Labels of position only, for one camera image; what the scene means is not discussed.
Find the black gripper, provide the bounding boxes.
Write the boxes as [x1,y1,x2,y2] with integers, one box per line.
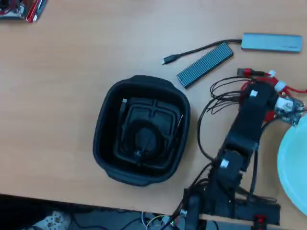
[260,83,279,114]

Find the red braided charging cable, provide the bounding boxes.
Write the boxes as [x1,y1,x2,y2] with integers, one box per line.
[236,68,307,123]

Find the black charging cable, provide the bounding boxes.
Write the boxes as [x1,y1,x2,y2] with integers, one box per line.
[118,98,184,166]

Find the black square bowl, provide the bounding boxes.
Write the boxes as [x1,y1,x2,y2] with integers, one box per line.
[93,75,191,187]

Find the light blue plate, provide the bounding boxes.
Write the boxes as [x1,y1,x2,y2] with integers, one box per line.
[277,114,307,215]

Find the black robot wiring bundle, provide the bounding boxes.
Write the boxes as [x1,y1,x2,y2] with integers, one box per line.
[172,76,276,216]

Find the red table clamp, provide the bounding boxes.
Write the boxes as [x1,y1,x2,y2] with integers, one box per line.
[253,214,267,230]

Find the white perforated shoe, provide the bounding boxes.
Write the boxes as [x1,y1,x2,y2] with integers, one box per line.
[32,210,72,230]

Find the red flat box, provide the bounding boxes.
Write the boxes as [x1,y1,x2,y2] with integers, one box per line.
[25,0,48,24]

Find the red and white box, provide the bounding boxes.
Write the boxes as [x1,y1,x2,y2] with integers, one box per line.
[0,0,26,20]

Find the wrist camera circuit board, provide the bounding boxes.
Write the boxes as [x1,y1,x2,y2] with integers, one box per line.
[274,94,307,127]

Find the grey USB hub with cable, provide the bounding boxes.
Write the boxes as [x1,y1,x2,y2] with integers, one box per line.
[161,33,303,66]

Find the dark ribbed SSD enclosure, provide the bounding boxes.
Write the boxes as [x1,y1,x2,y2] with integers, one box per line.
[177,42,234,90]

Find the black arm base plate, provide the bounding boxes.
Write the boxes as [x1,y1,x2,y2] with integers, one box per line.
[183,186,281,226]

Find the yellow and white loose wires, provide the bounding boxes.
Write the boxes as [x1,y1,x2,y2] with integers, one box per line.
[140,210,184,230]

